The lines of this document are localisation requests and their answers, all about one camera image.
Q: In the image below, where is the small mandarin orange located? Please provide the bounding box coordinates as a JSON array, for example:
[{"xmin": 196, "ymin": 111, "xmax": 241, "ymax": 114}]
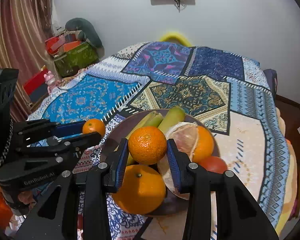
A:
[
  {"xmin": 82, "ymin": 119, "xmax": 106, "ymax": 137},
  {"xmin": 128, "ymin": 126, "xmax": 167, "ymax": 165}
]

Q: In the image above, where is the large orange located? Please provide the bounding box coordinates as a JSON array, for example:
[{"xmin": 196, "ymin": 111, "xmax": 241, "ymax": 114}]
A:
[{"xmin": 111, "ymin": 165, "xmax": 166, "ymax": 215}]

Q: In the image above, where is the red tomato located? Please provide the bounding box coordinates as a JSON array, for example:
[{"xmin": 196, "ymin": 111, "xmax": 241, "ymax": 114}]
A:
[{"xmin": 198, "ymin": 156, "xmax": 228, "ymax": 174}]

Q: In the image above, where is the pink toy figure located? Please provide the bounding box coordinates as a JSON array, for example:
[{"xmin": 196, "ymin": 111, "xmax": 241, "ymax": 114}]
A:
[{"xmin": 44, "ymin": 70, "xmax": 58, "ymax": 94}]

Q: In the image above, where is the red gift box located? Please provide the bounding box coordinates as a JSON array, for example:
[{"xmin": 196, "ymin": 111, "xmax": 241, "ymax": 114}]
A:
[{"xmin": 23, "ymin": 67, "xmax": 48, "ymax": 103}]

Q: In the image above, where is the green storage box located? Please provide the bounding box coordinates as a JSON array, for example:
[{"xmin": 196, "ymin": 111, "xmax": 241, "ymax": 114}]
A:
[{"xmin": 53, "ymin": 42, "xmax": 98, "ymax": 77}]

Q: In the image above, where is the dark brown round plate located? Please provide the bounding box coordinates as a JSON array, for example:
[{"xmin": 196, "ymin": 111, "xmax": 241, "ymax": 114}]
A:
[{"xmin": 102, "ymin": 109, "xmax": 220, "ymax": 216}]

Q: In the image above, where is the small orange on plate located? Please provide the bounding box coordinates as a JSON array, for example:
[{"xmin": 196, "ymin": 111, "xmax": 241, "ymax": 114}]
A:
[{"xmin": 192, "ymin": 126, "xmax": 215, "ymax": 163}]

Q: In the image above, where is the green sugarcane piece left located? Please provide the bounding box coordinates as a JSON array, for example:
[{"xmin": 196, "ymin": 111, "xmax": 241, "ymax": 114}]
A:
[{"xmin": 126, "ymin": 111, "xmax": 167, "ymax": 165}]

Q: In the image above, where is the green sugarcane piece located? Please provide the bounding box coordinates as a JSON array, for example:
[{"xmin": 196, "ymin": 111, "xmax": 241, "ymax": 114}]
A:
[
  {"xmin": 158, "ymin": 106, "xmax": 186, "ymax": 134},
  {"xmin": 126, "ymin": 111, "xmax": 167, "ymax": 165}
]

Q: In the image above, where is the peeled pomelo segment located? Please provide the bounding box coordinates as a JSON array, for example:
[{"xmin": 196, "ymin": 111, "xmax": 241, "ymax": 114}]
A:
[{"xmin": 156, "ymin": 121, "xmax": 199, "ymax": 201}]

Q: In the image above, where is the green sugarcane piece right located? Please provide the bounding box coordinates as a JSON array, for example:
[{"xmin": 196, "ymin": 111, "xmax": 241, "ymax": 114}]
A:
[{"xmin": 158, "ymin": 106, "xmax": 186, "ymax": 134}]

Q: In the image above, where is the grey neck pillow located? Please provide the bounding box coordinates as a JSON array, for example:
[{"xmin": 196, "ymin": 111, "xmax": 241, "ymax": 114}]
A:
[{"xmin": 65, "ymin": 18, "xmax": 103, "ymax": 48}]

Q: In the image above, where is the striped brown curtain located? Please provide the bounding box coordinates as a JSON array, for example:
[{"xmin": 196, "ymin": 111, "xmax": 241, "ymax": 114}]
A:
[{"xmin": 0, "ymin": 0, "xmax": 56, "ymax": 122}]

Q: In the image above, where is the blue patchwork bed cover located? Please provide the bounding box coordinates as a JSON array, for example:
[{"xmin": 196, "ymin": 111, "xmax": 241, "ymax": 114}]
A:
[{"xmin": 29, "ymin": 42, "xmax": 293, "ymax": 232}]

